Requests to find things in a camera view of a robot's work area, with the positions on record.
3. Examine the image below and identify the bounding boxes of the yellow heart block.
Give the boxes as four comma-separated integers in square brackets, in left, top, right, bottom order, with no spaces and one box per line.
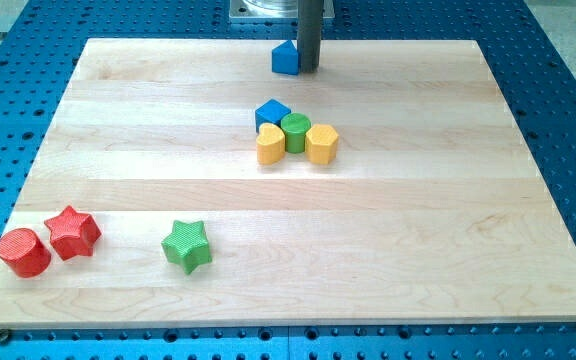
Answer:
[256,123,285,165]

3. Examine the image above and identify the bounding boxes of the yellow hexagon block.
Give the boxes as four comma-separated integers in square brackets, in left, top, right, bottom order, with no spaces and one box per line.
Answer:
[305,124,339,165]

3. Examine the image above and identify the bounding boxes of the green cylinder block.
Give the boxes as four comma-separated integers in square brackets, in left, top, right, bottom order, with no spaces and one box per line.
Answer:
[280,113,311,154]

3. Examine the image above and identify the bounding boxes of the blue cube block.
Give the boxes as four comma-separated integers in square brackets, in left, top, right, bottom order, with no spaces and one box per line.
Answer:
[255,99,291,132]

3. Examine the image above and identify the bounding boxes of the light wooden board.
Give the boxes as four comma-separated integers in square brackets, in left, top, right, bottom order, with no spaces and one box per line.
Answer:
[0,38,576,329]

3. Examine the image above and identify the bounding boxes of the green star block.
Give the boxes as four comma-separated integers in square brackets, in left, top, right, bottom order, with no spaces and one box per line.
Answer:
[161,220,212,275]

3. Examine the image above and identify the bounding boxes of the blue triangle block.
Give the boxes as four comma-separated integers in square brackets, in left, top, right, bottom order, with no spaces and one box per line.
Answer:
[271,40,299,75]

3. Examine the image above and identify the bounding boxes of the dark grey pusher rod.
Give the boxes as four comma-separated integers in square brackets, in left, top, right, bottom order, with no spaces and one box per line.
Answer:
[297,0,324,73]

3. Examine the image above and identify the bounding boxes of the red star block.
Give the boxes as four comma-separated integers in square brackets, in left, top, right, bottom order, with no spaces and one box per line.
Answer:
[44,205,101,261]

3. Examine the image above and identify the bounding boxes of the red cylinder block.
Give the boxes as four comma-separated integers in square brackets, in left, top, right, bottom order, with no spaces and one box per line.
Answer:
[0,228,51,278]

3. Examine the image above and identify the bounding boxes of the left board stop screw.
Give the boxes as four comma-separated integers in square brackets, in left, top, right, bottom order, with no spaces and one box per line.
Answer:
[0,329,12,344]

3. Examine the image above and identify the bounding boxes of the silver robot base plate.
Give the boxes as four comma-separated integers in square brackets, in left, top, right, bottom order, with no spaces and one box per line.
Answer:
[228,0,335,21]

